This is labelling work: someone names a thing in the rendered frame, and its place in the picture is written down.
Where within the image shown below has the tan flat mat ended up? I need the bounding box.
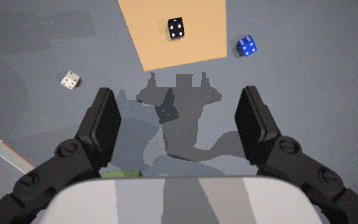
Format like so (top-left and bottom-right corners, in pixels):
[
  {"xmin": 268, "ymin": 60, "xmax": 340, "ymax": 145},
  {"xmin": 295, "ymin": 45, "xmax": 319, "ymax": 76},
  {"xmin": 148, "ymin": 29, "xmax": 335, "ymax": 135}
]
[{"xmin": 118, "ymin": 0, "xmax": 227, "ymax": 71}]

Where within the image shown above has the blue die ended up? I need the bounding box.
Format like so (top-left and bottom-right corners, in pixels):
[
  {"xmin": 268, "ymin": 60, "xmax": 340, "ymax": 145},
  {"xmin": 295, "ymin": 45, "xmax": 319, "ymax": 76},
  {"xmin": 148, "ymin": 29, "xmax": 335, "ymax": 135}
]
[{"xmin": 238, "ymin": 35, "xmax": 257, "ymax": 56}]

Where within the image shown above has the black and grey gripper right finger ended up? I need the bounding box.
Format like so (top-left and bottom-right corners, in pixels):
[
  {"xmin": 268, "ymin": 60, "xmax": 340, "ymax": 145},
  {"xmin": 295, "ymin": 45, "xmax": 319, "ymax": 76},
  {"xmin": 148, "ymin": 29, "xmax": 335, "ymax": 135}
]
[{"xmin": 235, "ymin": 86, "xmax": 358, "ymax": 224}]

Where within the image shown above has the black die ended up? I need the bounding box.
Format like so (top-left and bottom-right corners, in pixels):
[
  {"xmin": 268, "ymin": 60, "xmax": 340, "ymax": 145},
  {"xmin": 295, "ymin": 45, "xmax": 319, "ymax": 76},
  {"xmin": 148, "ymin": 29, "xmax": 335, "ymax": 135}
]
[{"xmin": 168, "ymin": 17, "xmax": 185, "ymax": 38}]

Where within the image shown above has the white die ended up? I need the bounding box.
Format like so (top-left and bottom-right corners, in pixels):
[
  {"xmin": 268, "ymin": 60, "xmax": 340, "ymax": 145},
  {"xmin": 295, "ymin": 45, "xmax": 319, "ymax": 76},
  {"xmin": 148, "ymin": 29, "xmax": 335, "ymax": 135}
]
[{"xmin": 61, "ymin": 71, "xmax": 80, "ymax": 89}]

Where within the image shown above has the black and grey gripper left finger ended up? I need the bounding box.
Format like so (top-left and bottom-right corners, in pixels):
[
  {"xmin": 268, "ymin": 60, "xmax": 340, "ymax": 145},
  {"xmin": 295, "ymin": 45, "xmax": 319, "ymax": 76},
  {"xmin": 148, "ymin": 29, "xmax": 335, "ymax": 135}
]
[{"xmin": 0, "ymin": 88, "xmax": 121, "ymax": 224}]

